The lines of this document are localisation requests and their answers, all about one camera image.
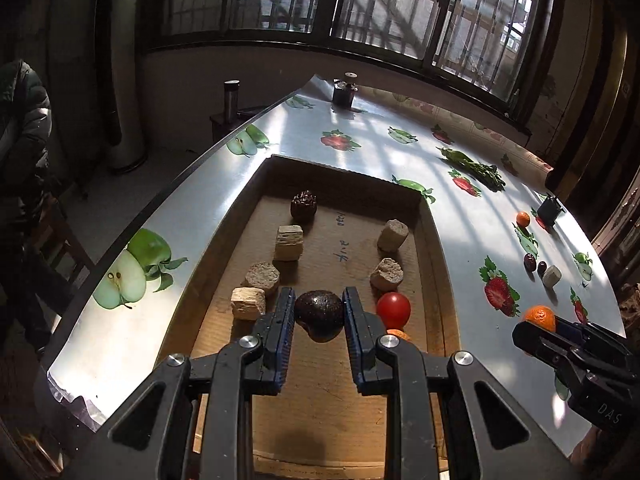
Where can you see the tiny orange kumquat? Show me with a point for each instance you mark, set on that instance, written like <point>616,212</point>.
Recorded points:
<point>398,334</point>

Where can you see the square layered wheat biscuit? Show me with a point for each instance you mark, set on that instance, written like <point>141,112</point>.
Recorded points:
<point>288,242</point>

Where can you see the red tomato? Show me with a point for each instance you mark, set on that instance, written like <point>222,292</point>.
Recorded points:
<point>393,310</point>

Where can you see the large orange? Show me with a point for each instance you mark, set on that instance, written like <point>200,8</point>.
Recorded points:
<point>540,316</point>

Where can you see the small dark jar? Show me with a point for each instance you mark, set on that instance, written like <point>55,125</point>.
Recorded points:
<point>344,91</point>

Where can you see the white floor air conditioner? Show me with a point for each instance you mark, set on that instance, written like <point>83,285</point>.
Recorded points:
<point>122,85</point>

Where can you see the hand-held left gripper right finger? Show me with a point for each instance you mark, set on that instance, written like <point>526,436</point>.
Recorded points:
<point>357,345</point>

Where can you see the large red date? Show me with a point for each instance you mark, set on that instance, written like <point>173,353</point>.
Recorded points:
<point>319,314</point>

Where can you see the bunch of leafy greens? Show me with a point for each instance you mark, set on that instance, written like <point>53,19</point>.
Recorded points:
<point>472,169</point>

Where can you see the broken-end wheat biscuit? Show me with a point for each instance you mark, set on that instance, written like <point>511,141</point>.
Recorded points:
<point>386,274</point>

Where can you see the printed tablecloth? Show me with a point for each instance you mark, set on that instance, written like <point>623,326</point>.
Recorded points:
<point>210,200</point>

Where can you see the cylindrical wheat biscuit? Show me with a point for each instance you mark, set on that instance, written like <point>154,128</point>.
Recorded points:
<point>552,276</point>
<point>248,304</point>
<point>393,235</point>

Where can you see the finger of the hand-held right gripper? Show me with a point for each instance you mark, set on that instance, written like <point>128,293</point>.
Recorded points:
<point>575,331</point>
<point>540,342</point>

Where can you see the window with metal grille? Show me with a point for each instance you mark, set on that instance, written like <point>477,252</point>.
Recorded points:
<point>350,5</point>

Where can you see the small dark wrinkled date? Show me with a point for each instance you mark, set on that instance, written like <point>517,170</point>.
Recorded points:
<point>304,206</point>

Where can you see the black box device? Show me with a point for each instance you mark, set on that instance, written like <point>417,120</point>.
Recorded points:
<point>550,210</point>

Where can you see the cardboard box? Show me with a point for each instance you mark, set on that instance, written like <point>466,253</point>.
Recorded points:
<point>345,220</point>

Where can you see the metal thermos flask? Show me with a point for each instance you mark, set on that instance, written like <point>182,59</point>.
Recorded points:
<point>231,101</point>

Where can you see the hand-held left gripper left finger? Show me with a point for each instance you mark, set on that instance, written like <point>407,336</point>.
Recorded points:
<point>280,345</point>

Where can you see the small tangerine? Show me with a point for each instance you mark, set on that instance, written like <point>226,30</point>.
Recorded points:
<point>523,218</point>

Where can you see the round wheat biscuit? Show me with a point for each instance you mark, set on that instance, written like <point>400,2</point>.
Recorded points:
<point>262,277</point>

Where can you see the wooden chair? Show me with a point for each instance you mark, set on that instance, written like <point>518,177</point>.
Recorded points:
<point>65,260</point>

